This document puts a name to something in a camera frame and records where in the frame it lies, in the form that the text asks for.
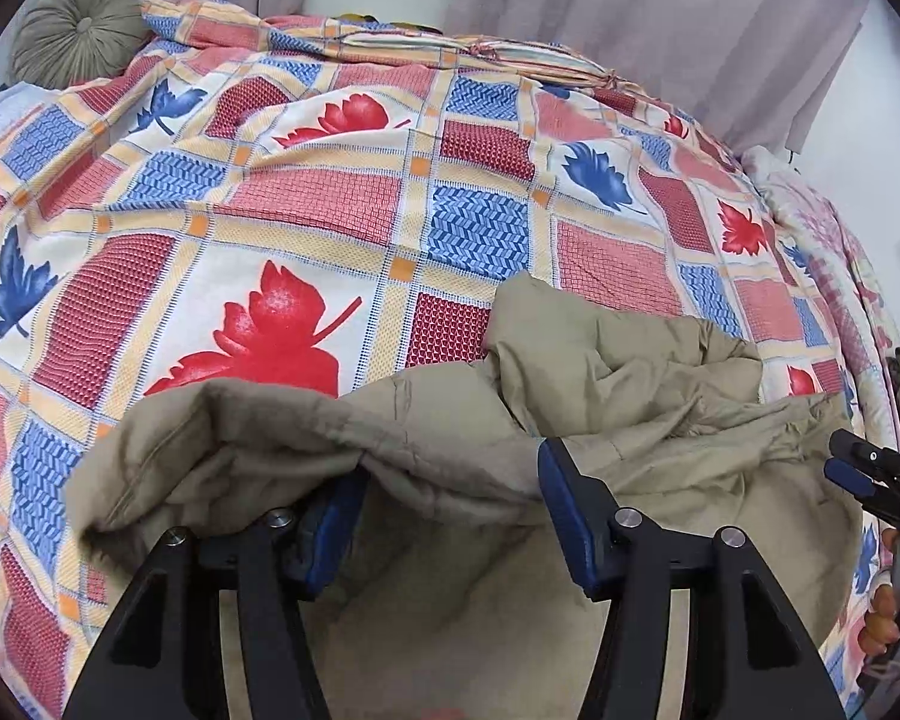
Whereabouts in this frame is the round green pleated cushion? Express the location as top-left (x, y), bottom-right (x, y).
top-left (11, 0), bottom-right (167, 91)

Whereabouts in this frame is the olive green puffer jacket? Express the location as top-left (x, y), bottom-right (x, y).
top-left (64, 270), bottom-right (867, 720)

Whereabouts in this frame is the striped bundled cloth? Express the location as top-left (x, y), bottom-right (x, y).
top-left (266, 15), bottom-right (623, 95)

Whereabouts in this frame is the leaf print checked quilt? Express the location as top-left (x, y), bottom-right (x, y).
top-left (0, 0), bottom-right (900, 720)

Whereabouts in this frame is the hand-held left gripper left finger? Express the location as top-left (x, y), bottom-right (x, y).
top-left (60, 469), bottom-right (372, 720)

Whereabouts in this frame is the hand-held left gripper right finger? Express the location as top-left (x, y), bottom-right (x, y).
top-left (536, 436), bottom-right (848, 720)

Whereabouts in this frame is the pink floral quilt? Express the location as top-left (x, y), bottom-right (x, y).
top-left (742, 146), bottom-right (900, 421)

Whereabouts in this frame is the person's right hand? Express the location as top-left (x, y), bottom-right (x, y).
top-left (859, 529), bottom-right (899, 665)

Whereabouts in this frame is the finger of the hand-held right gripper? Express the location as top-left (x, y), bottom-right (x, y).
top-left (827, 460), bottom-right (900, 515)
top-left (831, 429), bottom-right (900, 470)

